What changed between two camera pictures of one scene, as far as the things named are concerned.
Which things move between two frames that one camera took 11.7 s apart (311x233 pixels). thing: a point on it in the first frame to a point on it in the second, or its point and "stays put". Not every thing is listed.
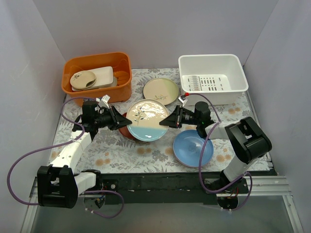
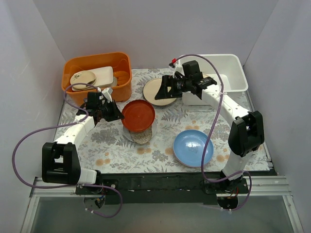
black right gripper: (179, 117) to (170, 85)
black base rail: (168, 188) stays put
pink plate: (189, 166) stays put
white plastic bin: (221, 77) stays put
